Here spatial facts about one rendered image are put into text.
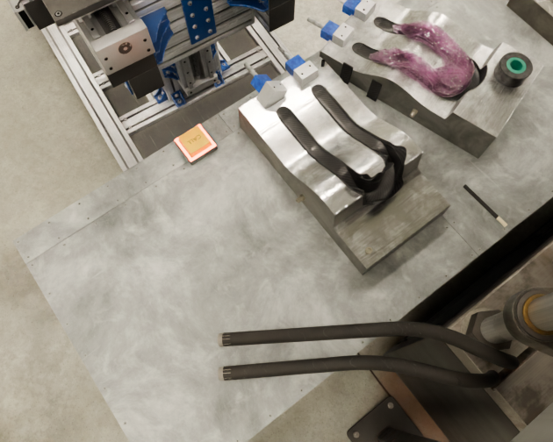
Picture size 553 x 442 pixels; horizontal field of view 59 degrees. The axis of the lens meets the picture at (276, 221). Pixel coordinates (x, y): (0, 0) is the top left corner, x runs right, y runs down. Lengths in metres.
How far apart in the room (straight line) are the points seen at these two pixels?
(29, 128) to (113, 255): 1.36
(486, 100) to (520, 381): 0.66
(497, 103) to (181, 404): 1.02
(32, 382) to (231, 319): 1.15
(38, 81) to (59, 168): 0.48
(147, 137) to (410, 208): 1.20
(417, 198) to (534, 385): 0.49
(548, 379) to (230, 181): 0.86
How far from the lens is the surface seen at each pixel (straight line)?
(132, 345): 1.17
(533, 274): 1.32
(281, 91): 1.22
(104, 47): 1.27
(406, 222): 1.17
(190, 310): 1.15
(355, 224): 1.14
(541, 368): 1.28
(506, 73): 1.34
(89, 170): 2.29
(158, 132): 2.04
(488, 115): 1.30
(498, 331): 1.11
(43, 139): 2.44
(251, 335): 1.08
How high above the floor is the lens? 1.92
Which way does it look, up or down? 70 degrees down
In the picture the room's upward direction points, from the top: straight up
